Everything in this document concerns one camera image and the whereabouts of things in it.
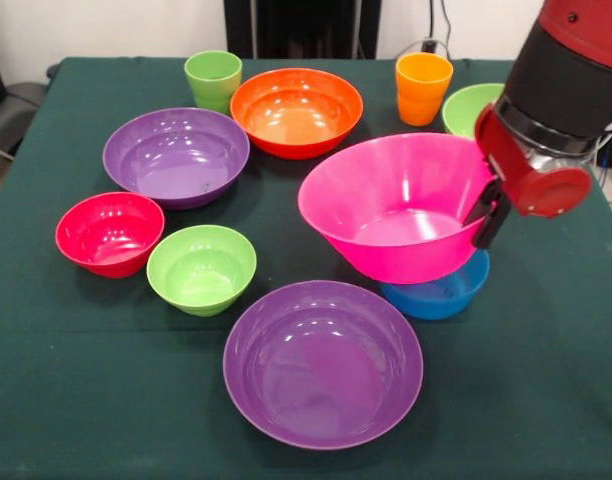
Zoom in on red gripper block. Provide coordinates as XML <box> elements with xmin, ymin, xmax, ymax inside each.
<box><xmin>461</xmin><ymin>105</ymin><xmax>594</xmax><ymax>251</ymax></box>

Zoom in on blue plastic bowl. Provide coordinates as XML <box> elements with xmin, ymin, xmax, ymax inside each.
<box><xmin>379</xmin><ymin>248</ymin><xmax>491</xmax><ymax>322</ymax></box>

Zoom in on pink plastic bowl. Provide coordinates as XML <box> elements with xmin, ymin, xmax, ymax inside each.
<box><xmin>297</xmin><ymin>132</ymin><xmax>498</xmax><ymax>286</ymax></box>

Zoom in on large green plastic bowl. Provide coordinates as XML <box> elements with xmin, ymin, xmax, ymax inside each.
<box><xmin>441</xmin><ymin>83</ymin><xmax>506</xmax><ymax>141</ymax></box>

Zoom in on orange plastic bowl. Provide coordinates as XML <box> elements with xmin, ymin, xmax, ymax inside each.
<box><xmin>229</xmin><ymin>68</ymin><xmax>365</xmax><ymax>162</ymax></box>

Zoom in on purple plastic bowl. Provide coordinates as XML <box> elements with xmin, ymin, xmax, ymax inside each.
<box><xmin>222</xmin><ymin>279</ymin><xmax>425</xmax><ymax>451</ymax></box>
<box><xmin>102</xmin><ymin>107</ymin><xmax>251</xmax><ymax>211</ymax></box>

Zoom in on small green plastic bowl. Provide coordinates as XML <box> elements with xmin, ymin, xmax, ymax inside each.
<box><xmin>145</xmin><ymin>224</ymin><xmax>258</xmax><ymax>318</ymax></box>

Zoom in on green plastic cup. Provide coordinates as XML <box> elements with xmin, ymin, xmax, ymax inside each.
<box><xmin>183</xmin><ymin>50</ymin><xmax>244</xmax><ymax>116</ymax></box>

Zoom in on orange plastic cup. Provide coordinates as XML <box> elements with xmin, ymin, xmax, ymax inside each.
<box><xmin>394</xmin><ymin>52</ymin><xmax>455</xmax><ymax>128</ymax></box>

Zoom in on black cabinet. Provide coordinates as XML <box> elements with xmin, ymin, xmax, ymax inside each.
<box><xmin>223</xmin><ymin>0</ymin><xmax>382</xmax><ymax>60</ymax></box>

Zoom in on red plastic bowl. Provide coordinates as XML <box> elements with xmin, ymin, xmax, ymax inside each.
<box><xmin>54</xmin><ymin>191</ymin><xmax>166</xmax><ymax>279</ymax></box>

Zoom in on dark green tablecloth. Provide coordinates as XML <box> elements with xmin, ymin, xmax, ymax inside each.
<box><xmin>0</xmin><ymin>56</ymin><xmax>612</xmax><ymax>480</ymax></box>

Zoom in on black chair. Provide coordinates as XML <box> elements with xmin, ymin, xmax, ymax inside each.
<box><xmin>0</xmin><ymin>34</ymin><xmax>61</xmax><ymax>161</ymax></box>

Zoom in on blue and white cables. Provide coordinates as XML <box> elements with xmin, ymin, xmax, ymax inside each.
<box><xmin>595</xmin><ymin>132</ymin><xmax>612</xmax><ymax>174</ymax></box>

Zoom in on black wall plug cable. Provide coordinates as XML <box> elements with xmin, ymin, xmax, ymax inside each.
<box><xmin>421</xmin><ymin>0</ymin><xmax>455</xmax><ymax>59</ymax></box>

